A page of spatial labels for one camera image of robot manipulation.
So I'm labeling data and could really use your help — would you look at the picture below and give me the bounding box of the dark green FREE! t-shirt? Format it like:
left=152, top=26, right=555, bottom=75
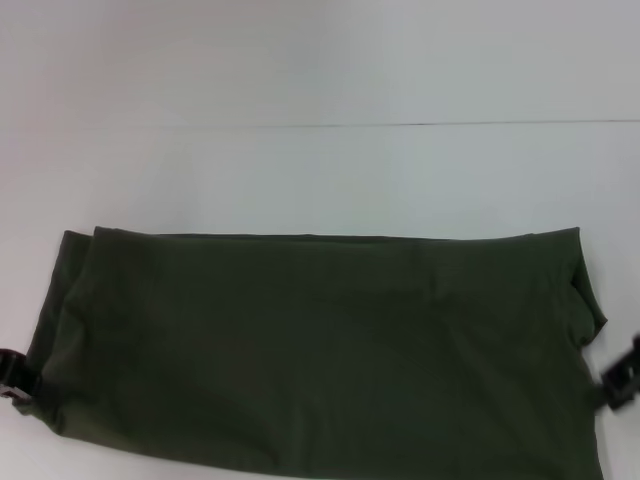
left=13, top=224, right=610, bottom=480

